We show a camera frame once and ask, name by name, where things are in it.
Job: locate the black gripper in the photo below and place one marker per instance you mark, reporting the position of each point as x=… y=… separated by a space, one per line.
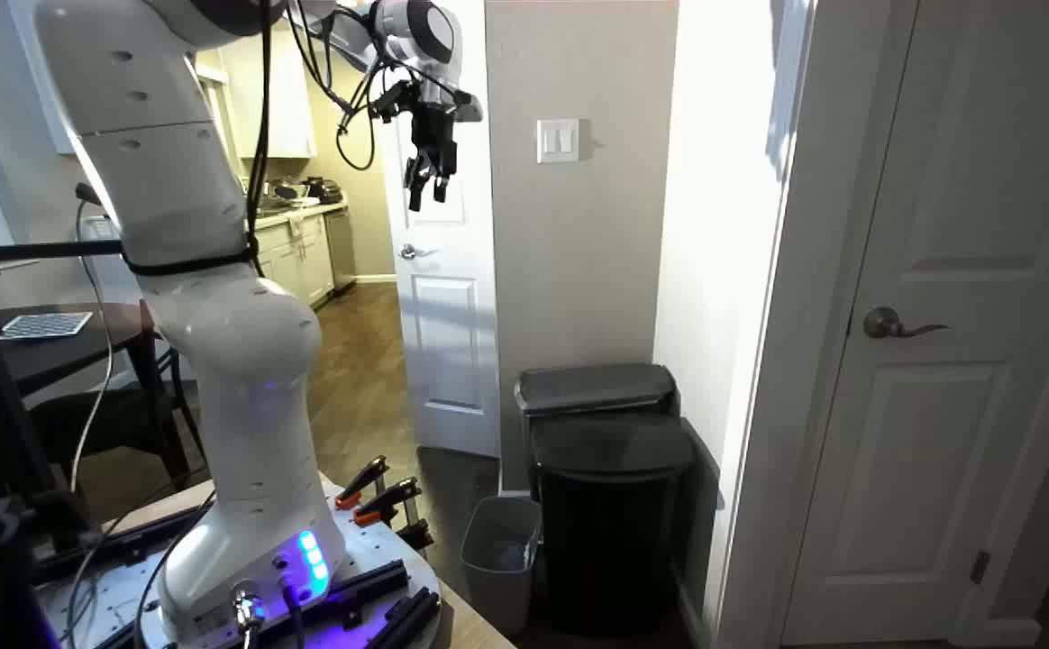
x=434 y=137

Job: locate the black lidded trash bin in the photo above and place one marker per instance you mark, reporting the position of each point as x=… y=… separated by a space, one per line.
x=608 y=518

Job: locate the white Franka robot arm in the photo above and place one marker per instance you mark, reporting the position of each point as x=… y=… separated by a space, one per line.
x=237 y=347

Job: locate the white upper kitchen cabinets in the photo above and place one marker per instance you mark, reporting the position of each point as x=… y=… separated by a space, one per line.
x=275 y=103

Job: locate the orange black clamp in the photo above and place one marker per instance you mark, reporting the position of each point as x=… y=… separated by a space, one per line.
x=362 y=481
x=386 y=501

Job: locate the small gray wastebasket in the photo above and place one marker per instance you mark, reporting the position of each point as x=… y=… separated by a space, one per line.
x=504 y=546

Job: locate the gray tablet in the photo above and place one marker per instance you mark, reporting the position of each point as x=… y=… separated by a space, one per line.
x=46 y=327

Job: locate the dark wooden table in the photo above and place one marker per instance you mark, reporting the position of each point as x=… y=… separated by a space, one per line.
x=30 y=362

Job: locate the white panel door with lever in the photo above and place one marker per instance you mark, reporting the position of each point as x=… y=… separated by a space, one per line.
x=942 y=454

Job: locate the dark door hinge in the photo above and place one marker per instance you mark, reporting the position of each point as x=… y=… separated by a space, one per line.
x=980 y=568

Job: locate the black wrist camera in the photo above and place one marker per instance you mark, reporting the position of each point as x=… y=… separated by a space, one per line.
x=399 y=100

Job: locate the white light switch plate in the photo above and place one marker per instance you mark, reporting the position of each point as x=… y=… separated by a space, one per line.
x=557 y=143

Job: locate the black aluminium rail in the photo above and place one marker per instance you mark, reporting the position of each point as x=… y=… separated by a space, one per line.
x=348 y=591
x=400 y=616

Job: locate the black camera stand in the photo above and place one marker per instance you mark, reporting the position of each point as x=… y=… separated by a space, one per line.
x=6 y=399

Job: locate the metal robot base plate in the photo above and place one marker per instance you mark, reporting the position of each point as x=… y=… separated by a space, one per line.
x=104 y=589

